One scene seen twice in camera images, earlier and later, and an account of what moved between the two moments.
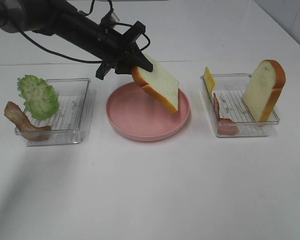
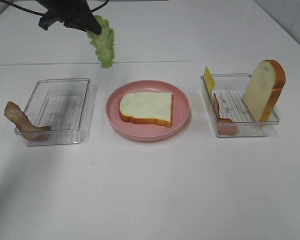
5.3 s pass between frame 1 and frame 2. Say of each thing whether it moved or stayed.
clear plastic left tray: stayed
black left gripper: moved
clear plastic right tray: stayed
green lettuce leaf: moved
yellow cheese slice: stayed
